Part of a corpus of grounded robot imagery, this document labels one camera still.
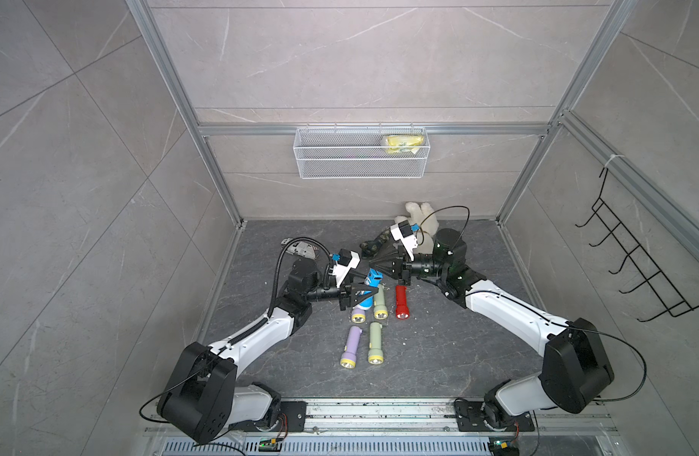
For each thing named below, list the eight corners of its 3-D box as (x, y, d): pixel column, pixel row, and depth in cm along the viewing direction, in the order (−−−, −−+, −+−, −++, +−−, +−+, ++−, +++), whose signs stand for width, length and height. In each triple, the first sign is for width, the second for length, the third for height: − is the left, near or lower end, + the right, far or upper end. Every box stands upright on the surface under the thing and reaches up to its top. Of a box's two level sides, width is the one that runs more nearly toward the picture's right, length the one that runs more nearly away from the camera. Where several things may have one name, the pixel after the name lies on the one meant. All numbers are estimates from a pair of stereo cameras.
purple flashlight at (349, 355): (339, 366, 83) (339, 363, 81) (350, 327, 91) (350, 324, 89) (353, 370, 82) (353, 367, 80) (363, 331, 90) (363, 327, 88)
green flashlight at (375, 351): (368, 364, 84) (368, 361, 81) (367, 326, 91) (367, 322, 89) (383, 364, 84) (384, 361, 81) (381, 326, 91) (382, 322, 89)
